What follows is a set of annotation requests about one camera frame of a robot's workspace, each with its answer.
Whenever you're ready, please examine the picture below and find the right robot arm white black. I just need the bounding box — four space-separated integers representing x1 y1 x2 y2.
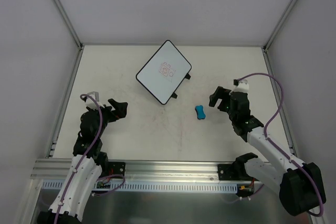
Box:
209 86 326 216

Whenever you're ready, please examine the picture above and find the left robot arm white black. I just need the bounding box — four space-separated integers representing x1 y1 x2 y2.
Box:
37 93 128 223

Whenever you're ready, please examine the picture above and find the aluminium front rail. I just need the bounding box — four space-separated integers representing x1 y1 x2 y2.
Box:
30 158 231 183

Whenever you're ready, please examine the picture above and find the white slotted cable duct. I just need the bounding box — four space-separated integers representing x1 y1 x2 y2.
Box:
41 179 238 194

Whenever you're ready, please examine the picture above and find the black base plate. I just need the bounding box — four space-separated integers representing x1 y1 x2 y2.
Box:
217 163 241 181
105 161 126 176

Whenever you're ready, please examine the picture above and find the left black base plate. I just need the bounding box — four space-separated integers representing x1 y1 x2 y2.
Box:
105 161 126 176

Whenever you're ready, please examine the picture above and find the blue whiteboard eraser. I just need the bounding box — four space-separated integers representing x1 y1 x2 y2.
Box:
195 105 206 120

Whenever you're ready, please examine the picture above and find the white whiteboard black frame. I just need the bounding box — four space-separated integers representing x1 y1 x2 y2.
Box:
135 40 192 105

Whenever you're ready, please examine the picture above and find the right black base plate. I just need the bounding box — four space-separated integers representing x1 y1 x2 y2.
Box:
217 163 241 181

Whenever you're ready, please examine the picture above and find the left aluminium frame post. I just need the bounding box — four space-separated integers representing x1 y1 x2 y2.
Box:
36 0 85 50

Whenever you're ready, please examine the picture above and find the aluminium frame post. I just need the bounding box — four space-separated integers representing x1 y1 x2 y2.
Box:
262 0 316 51
36 0 85 50

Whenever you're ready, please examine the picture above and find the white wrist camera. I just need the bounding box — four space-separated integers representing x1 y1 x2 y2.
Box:
83 91 103 110
232 79 249 93

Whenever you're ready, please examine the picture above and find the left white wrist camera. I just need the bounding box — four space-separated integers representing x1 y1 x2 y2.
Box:
83 91 103 110

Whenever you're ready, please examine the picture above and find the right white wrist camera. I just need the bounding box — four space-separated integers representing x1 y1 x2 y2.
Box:
232 79 249 93

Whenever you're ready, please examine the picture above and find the right aluminium frame post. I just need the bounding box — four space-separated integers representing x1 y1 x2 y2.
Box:
262 0 316 51

